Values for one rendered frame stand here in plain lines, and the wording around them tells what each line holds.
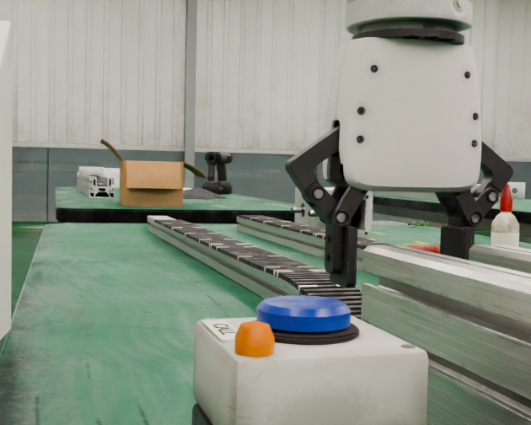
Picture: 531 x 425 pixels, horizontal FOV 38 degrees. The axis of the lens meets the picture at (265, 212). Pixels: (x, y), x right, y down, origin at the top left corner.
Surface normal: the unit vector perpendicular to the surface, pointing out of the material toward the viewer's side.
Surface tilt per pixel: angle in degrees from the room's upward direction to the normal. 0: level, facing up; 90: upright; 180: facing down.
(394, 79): 90
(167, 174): 64
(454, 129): 91
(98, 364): 0
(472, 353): 90
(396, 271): 90
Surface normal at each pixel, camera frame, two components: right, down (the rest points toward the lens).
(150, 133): 0.25, 0.06
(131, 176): 0.22, -0.32
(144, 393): 0.03, -1.00
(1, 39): 0.11, -0.67
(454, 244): -0.96, 0.00
